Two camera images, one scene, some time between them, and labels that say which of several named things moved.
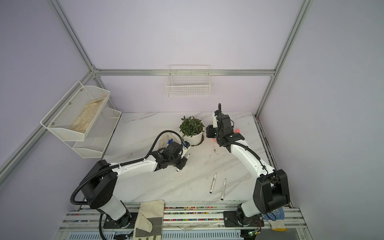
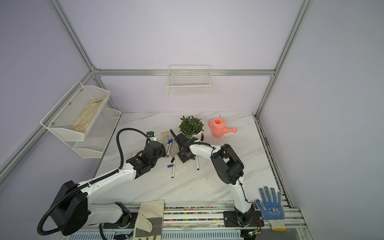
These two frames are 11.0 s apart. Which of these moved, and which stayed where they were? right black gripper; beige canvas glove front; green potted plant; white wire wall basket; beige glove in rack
Moved: right black gripper
Stayed: white wire wall basket; beige canvas glove front; green potted plant; beige glove in rack
